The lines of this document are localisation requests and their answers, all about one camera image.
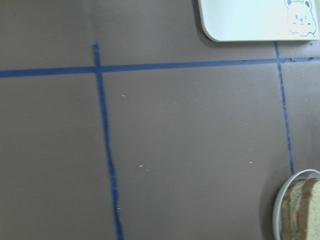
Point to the cream bear tray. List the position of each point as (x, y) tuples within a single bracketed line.
[(260, 20)]

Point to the bread slice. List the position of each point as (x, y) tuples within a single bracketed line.
[(308, 227), (290, 209)]

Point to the white round plate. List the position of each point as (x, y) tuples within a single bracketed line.
[(277, 208)]

